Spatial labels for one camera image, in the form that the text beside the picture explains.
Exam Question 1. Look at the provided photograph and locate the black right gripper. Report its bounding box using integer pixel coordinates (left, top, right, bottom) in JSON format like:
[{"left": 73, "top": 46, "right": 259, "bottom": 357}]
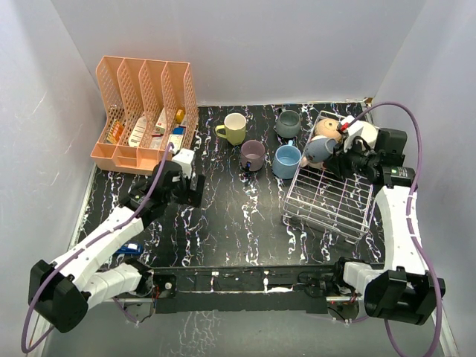
[{"left": 324, "top": 136, "right": 379, "bottom": 179}]

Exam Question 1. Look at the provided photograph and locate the tan glazed round mug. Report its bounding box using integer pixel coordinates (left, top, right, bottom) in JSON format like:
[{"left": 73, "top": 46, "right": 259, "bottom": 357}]
[{"left": 314, "top": 118, "right": 342, "bottom": 142}]

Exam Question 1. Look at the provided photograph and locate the small white cup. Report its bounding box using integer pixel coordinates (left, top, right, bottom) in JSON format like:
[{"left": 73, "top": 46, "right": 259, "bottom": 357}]
[{"left": 303, "top": 135, "right": 338, "bottom": 164}]

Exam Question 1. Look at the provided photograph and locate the purple ceramic mug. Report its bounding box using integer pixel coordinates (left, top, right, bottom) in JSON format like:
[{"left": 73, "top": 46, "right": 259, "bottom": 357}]
[{"left": 240, "top": 140, "right": 266, "bottom": 172}]

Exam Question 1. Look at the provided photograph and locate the yellow-green ceramic mug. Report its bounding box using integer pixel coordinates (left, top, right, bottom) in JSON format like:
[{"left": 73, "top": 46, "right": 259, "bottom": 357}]
[{"left": 215, "top": 113, "right": 247, "bottom": 146}]

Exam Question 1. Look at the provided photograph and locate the light pink mug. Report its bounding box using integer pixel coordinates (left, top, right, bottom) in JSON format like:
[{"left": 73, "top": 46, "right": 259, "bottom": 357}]
[{"left": 300, "top": 157, "right": 309, "bottom": 167}]

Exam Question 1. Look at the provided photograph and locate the green-inside mushroom pattern mug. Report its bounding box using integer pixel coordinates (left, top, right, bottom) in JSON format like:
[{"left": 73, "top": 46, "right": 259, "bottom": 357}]
[{"left": 361, "top": 121, "right": 379, "bottom": 148}]

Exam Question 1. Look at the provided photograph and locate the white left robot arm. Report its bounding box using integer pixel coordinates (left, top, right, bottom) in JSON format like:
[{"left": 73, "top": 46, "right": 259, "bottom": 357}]
[{"left": 28, "top": 161, "right": 205, "bottom": 333}]

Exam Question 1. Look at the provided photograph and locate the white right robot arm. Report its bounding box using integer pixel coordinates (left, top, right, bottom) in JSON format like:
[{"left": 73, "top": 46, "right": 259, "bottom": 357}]
[{"left": 324, "top": 128, "right": 446, "bottom": 325}]

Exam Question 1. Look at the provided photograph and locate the white printed flat box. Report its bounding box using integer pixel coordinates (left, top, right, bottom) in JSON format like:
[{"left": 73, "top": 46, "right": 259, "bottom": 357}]
[{"left": 167, "top": 134, "right": 184, "bottom": 154}]

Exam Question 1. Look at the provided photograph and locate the blue white small box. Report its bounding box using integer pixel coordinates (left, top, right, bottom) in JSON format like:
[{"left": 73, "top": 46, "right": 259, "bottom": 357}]
[{"left": 172, "top": 126, "right": 187, "bottom": 135}]

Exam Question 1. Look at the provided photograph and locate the white red medicine box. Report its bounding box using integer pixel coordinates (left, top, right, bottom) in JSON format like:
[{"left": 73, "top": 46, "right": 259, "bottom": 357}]
[{"left": 152, "top": 109, "right": 167, "bottom": 136}]

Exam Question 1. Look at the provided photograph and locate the blue stapler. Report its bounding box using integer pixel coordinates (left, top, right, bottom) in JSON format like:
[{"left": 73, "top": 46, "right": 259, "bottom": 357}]
[{"left": 115, "top": 242, "right": 144, "bottom": 255}]

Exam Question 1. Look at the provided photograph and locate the yellow small bottle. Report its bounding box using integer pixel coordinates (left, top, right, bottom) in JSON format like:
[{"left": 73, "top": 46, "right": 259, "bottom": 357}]
[{"left": 175, "top": 108, "right": 185, "bottom": 124}]

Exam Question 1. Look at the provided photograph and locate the white labelled box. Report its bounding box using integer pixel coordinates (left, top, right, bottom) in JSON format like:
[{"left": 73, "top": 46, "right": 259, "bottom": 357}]
[{"left": 128, "top": 115, "right": 147, "bottom": 147}]

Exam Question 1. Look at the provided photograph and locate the light blue ceramic mug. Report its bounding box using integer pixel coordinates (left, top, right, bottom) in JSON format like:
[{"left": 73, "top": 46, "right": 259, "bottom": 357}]
[{"left": 272, "top": 140, "right": 301, "bottom": 179}]

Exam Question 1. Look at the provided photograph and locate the orange red packet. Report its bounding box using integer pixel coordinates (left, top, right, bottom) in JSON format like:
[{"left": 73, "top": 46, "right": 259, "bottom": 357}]
[{"left": 106, "top": 120, "right": 124, "bottom": 145}]

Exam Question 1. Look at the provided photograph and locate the dark grey round mug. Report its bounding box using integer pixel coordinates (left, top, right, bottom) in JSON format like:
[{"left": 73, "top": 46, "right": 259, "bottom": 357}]
[{"left": 275, "top": 110, "right": 301, "bottom": 139}]

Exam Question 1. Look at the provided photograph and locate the pink plastic file organizer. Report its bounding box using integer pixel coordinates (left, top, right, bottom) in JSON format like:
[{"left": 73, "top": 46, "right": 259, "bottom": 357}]
[{"left": 91, "top": 56, "right": 199, "bottom": 175}]

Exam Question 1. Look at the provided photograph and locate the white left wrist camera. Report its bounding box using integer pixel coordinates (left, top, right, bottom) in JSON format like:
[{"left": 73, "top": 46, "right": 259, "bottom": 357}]
[{"left": 172, "top": 148, "right": 195, "bottom": 179}]

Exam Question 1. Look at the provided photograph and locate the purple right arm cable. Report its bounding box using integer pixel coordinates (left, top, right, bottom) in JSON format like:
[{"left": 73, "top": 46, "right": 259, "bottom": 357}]
[{"left": 330, "top": 102, "right": 443, "bottom": 357}]

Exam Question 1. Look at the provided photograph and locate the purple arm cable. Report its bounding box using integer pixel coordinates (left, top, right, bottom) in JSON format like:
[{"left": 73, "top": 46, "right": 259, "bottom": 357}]
[
  {"left": 330, "top": 102, "right": 443, "bottom": 357},
  {"left": 20, "top": 143, "right": 176, "bottom": 353}
]

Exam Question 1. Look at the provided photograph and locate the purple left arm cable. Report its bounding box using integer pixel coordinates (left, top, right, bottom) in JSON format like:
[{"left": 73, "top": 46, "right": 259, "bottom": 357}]
[{"left": 20, "top": 143, "right": 176, "bottom": 353}]

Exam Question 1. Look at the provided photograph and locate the white wire dish rack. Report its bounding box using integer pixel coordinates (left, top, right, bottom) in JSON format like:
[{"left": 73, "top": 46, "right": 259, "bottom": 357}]
[{"left": 283, "top": 111, "right": 374, "bottom": 245}]

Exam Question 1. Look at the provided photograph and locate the black front mounting rail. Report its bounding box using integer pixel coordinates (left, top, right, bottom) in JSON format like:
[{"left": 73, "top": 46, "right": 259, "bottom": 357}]
[{"left": 111, "top": 260, "right": 373, "bottom": 317}]

